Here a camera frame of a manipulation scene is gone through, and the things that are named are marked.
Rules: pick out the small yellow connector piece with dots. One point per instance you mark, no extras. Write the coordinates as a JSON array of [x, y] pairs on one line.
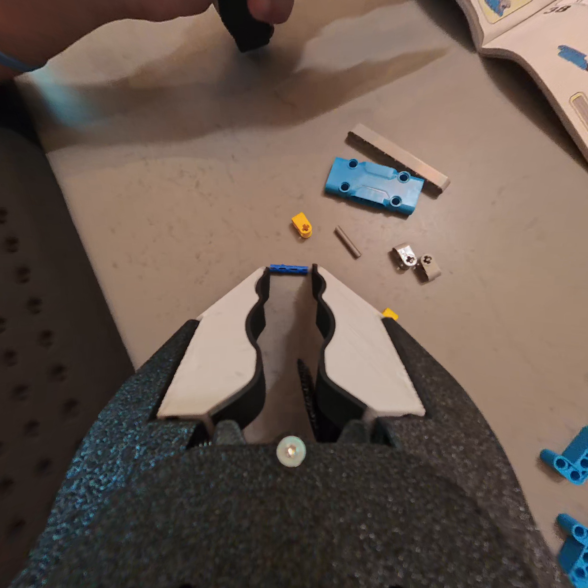
[[390, 313], [302, 225]]

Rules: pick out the blue pin piece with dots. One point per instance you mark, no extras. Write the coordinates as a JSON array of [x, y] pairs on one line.
[[288, 268]]

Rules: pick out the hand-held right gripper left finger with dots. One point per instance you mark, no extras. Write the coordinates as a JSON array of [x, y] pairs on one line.
[[206, 367]]

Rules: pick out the small grey connector piece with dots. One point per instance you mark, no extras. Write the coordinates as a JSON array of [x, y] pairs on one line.
[[428, 267], [404, 255]]

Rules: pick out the instruction booklet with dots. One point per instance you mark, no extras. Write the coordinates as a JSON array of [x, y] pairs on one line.
[[542, 46]]

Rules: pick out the blue wrist band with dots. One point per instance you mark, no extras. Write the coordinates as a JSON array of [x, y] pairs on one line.
[[18, 64]]

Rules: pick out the blue flat block piece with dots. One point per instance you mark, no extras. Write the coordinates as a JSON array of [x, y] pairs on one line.
[[374, 183]]

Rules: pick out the short grey axle piece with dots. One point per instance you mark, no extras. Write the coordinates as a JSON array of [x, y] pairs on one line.
[[347, 242]]

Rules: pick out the grey desk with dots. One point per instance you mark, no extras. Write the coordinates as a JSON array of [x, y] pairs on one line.
[[183, 183]]

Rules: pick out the person's left hand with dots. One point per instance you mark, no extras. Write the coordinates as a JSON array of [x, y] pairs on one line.
[[92, 13]]

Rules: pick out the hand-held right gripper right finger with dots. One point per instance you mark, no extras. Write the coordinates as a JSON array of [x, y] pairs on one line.
[[372, 367]]

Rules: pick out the pile of building block pieces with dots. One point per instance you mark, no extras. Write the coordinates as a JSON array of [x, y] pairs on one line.
[[567, 464]]

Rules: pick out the grey beam piece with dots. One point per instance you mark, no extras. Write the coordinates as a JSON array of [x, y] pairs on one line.
[[399, 158]]

